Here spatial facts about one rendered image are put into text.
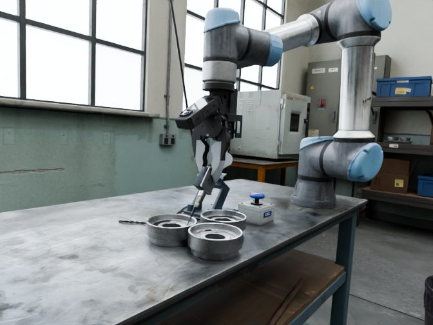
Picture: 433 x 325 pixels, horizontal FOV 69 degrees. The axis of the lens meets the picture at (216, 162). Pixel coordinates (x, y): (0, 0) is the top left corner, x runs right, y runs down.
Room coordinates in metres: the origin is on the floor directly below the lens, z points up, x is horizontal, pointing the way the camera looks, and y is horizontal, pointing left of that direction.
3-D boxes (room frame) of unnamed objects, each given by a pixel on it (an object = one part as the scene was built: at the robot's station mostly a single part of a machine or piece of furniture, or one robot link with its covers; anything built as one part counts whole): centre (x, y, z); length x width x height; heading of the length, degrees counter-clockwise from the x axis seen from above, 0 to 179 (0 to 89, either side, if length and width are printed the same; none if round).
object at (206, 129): (0.71, 0.00, 1.07); 0.09 x 0.08 x 0.12; 143
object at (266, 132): (3.24, -0.55, 1.10); 0.62 x 0.61 x 0.65; 141
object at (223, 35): (0.71, 0.00, 1.23); 0.09 x 0.08 x 0.11; 122
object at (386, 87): (3.68, -2.09, 1.61); 0.52 x 0.38 x 0.22; 54
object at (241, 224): (0.71, -0.02, 0.82); 0.10 x 0.10 x 0.04
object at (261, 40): (0.78, -0.07, 1.23); 0.11 x 0.11 x 0.08; 32
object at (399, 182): (3.68, -2.06, 0.64); 0.49 x 0.40 x 0.37; 56
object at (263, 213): (0.83, -0.12, 0.82); 0.08 x 0.07 x 0.05; 141
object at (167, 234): (0.65, 0.09, 0.82); 0.10 x 0.10 x 0.04
